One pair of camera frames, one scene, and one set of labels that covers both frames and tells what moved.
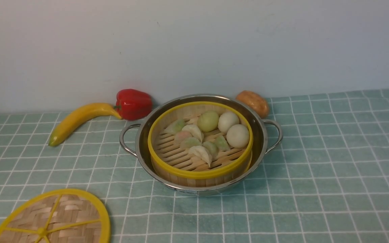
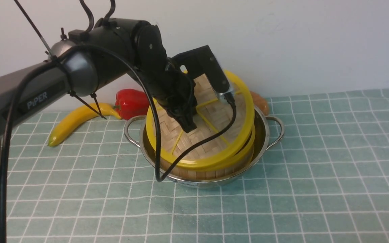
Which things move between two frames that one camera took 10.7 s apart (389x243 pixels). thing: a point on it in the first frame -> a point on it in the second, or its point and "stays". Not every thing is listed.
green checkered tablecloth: x=341 y=173 stays
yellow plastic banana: x=67 y=122 stays
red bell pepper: x=133 y=104 stays
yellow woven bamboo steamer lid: x=69 y=215 -> x=213 y=111
